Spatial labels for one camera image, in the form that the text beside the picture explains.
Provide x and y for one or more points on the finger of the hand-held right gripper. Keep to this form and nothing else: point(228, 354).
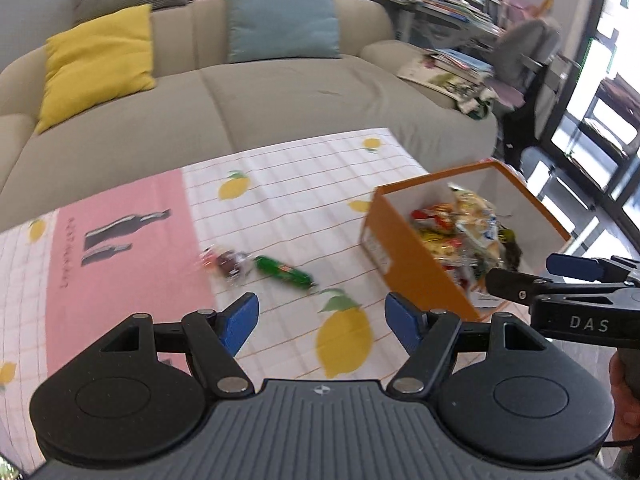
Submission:
point(515, 287)
point(572, 266)

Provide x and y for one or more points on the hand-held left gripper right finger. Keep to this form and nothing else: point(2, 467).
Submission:
point(404, 322)

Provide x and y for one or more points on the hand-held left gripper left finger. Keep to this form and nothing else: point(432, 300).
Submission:
point(239, 322)

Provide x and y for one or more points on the clear dark red candy packet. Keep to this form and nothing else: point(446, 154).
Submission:
point(227, 262)

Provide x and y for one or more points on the orange cardboard box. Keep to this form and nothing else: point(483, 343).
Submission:
point(400, 255)

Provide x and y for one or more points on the green candy bar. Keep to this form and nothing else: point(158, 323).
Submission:
point(282, 270)

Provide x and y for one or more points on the pile of snack packets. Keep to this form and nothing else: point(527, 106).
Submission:
point(465, 230)

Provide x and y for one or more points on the person's right hand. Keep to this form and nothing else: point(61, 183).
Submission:
point(625, 405)

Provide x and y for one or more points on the lemon print tablecloth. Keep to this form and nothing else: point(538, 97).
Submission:
point(125, 285)

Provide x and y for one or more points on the black framed glass door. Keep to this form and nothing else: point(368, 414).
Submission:
point(605, 110)

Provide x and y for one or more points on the white green tote bag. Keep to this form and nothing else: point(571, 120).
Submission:
point(475, 105)

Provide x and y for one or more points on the grey office chair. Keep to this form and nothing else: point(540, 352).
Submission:
point(525, 47)

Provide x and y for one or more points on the stack of magazines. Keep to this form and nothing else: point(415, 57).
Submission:
point(445, 72)

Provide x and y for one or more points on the beige sofa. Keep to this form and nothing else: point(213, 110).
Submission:
point(300, 100)

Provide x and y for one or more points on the grey desk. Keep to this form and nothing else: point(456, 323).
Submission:
point(407, 20)

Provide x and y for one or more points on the yellow cushion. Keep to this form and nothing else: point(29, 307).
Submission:
point(95, 65)

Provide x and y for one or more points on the teal cushion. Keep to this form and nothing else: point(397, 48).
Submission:
point(282, 17)

